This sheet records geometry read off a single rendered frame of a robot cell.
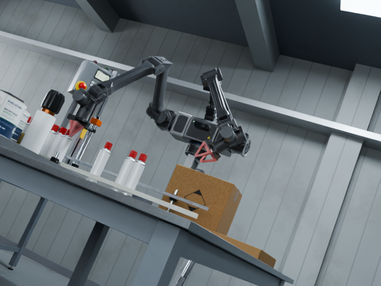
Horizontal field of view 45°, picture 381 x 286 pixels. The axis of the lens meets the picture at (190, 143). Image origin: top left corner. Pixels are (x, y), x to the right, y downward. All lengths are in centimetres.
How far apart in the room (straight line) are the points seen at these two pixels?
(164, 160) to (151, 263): 406
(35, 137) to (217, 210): 86
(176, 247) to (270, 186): 372
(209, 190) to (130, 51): 390
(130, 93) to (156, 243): 457
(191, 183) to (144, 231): 110
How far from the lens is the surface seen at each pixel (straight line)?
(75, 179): 117
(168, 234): 104
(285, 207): 467
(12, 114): 180
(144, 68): 242
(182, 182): 217
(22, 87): 640
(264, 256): 175
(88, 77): 252
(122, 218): 112
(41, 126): 208
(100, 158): 220
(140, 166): 209
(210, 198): 212
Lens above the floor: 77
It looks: 12 degrees up
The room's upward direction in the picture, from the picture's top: 23 degrees clockwise
